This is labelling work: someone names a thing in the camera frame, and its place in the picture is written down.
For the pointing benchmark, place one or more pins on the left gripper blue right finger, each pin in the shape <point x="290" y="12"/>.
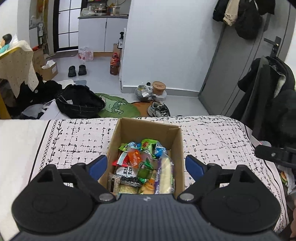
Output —
<point x="206" y="178"/>

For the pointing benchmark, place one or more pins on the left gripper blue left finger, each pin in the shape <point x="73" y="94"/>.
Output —
<point x="87" y="176"/>

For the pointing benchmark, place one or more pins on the long cream cake packet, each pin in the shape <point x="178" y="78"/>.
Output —
<point x="164" y="183"/>

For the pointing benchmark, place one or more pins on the orange snack packet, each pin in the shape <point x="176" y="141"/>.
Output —
<point x="134" y="157"/>

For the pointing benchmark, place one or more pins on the green snack packet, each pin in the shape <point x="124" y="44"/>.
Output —
<point x="145" y="171"/>

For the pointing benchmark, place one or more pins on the small clear black snack packet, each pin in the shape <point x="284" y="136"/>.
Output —
<point x="113" y="183"/>

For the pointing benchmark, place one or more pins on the red and teal snack bar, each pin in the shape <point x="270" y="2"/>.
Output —
<point x="122" y="161"/>

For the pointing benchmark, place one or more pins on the right hand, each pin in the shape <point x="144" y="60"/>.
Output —
<point x="293" y="226"/>

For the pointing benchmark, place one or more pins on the burger plush toy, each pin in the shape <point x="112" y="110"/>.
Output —
<point x="283" y="178"/>

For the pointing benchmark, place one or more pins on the blue green snack bag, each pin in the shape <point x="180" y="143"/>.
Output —
<point x="159" y="149"/>

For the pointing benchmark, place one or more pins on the black coat on chair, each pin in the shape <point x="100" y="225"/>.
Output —
<point x="268" y="104"/>

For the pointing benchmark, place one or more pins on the light green snack bag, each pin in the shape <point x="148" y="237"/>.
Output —
<point x="148" y="145"/>

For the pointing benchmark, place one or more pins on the white patterned bed blanket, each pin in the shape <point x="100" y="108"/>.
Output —
<point x="28" y="146"/>

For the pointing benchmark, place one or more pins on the green frog floor mat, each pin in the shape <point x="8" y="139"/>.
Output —
<point x="117" y="107"/>

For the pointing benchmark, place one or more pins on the black clothes pile on floor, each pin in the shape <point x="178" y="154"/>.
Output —
<point x="78" y="101"/>

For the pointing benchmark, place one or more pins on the grey sneaker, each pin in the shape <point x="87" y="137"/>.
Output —
<point x="158" y="109"/>

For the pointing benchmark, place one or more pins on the clear plastic bag of items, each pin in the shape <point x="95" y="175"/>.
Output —
<point x="145" y="94"/>

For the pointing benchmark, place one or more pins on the brown lidded tub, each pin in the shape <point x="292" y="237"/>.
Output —
<point x="158" y="87"/>

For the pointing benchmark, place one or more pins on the left black slipper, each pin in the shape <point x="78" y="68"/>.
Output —
<point x="72" y="71"/>

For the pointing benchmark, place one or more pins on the black slipper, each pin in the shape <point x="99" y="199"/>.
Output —
<point x="72" y="71"/>
<point x="82" y="70"/>

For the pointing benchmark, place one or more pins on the right black slipper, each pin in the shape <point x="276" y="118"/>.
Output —
<point x="82" y="70"/>

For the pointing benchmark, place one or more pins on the small cardboard box with tissue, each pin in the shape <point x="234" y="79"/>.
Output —
<point x="49" y="71"/>

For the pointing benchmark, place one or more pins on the grey door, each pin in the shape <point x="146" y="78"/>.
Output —
<point x="232" y="61"/>

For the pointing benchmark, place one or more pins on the dark red oil bottle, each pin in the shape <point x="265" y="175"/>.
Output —
<point x="114" y="64"/>

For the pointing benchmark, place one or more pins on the pink patterned plastic bag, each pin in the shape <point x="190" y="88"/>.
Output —
<point x="85" y="54"/>

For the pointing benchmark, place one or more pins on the black spray bottle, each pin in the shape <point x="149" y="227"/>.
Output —
<point x="120" y="41"/>

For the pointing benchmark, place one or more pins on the white kitchen cabinet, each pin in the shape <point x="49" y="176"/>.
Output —
<point x="100" y="33"/>

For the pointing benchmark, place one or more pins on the clothes hanging on door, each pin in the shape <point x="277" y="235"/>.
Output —
<point x="244" y="16"/>

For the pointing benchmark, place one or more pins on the black framed glass door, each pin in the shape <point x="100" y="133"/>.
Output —
<point x="65" y="24"/>

